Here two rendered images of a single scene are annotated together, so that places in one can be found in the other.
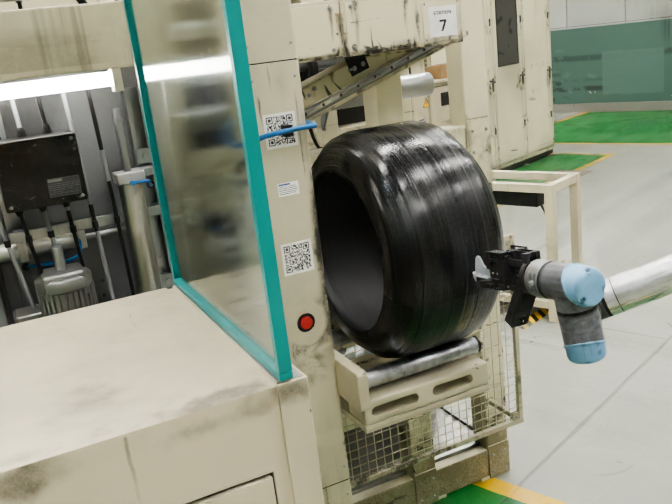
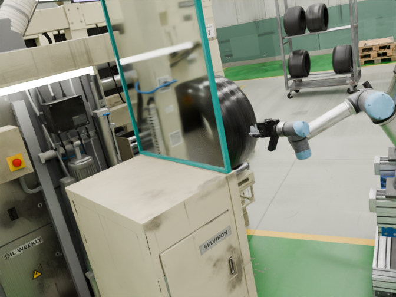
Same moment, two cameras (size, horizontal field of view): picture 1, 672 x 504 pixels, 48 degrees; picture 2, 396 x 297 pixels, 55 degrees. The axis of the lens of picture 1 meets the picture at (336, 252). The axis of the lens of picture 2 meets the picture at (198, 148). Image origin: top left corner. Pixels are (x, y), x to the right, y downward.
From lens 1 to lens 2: 0.54 m
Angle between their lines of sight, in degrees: 14
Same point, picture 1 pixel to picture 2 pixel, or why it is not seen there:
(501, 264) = (264, 126)
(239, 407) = (217, 185)
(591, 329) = (306, 145)
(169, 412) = (194, 191)
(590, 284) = (304, 127)
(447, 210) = (236, 109)
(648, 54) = (250, 38)
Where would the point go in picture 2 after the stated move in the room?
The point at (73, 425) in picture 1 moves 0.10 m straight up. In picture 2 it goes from (158, 202) to (151, 173)
